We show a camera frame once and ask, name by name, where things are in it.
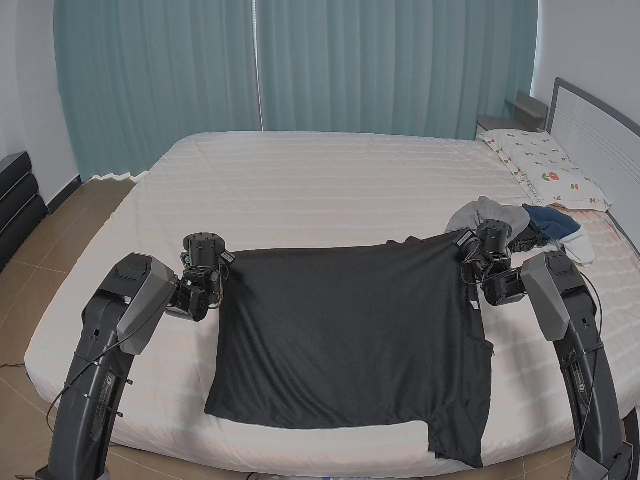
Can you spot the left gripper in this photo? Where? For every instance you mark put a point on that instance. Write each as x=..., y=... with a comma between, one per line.
x=221, y=268

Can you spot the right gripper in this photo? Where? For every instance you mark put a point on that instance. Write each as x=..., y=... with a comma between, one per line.
x=470, y=248

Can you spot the black T-shirt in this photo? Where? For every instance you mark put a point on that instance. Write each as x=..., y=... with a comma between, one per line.
x=350, y=328

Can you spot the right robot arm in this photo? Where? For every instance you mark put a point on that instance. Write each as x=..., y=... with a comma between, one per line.
x=555, y=293

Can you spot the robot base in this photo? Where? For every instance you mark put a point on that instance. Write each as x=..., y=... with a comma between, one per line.
x=345, y=478

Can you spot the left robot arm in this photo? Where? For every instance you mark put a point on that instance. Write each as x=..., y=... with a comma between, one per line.
x=120, y=303

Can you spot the pile of clothes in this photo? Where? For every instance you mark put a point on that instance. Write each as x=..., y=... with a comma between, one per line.
x=495, y=210

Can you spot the bed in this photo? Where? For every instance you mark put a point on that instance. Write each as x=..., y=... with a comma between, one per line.
x=325, y=193

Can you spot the white printed pillow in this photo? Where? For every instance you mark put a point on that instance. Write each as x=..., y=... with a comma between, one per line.
x=545, y=168

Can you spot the grey bedside table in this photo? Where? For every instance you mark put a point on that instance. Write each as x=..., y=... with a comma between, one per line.
x=495, y=120

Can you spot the blue-green curtain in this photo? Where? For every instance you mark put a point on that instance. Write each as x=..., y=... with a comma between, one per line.
x=400, y=43
x=150, y=68

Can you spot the black chest of drawers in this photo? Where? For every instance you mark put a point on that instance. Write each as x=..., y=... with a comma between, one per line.
x=20, y=198

